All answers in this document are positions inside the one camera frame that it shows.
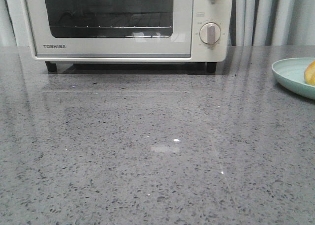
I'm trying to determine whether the glass oven door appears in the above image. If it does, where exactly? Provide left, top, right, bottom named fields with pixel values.
left=25, top=0, right=193, bottom=58

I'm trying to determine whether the golden bread roll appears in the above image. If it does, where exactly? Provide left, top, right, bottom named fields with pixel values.
left=304, top=61, right=315, bottom=86

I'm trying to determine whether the lower oven control knob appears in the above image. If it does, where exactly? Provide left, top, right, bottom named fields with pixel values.
left=199, top=23, right=221, bottom=45

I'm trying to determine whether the white Toshiba toaster oven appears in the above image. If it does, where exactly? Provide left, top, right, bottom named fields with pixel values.
left=21, top=0, right=232, bottom=72

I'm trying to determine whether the grey curtain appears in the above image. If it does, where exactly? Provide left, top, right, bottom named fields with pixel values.
left=0, top=0, right=315, bottom=47

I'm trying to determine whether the light green plate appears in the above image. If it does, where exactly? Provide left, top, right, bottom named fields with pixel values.
left=272, top=58, right=315, bottom=100

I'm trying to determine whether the metal wire oven rack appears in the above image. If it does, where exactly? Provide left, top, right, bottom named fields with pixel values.
left=52, top=12, right=173, bottom=28

